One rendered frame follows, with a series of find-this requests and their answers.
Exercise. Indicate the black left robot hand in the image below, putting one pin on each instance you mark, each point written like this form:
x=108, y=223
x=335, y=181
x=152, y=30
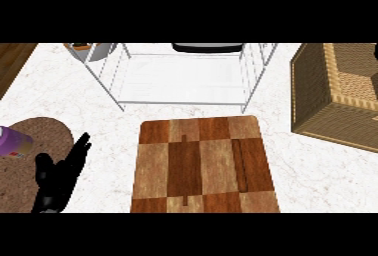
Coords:
x=59, y=180

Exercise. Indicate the checkered wooden cutting board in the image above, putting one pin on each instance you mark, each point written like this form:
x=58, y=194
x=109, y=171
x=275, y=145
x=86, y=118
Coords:
x=201, y=165

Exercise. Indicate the brown wicker basket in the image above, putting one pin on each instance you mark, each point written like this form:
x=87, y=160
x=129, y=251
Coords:
x=340, y=96

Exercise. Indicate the round brown placemat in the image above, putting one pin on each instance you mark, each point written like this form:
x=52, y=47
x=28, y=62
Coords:
x=27, y=166

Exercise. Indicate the purple bottle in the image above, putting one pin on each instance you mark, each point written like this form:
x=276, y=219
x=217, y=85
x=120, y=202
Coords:
x=13, y=142

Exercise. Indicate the brown wooden panel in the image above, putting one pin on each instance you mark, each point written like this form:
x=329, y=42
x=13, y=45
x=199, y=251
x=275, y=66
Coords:
x=12, y=61

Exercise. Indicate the grey and orange container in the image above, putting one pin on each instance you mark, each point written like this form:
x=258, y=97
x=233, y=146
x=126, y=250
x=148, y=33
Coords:
x=90, y=50

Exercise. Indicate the black and grey appliance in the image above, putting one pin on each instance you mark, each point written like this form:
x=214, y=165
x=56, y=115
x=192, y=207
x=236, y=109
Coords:
x=207, y=47

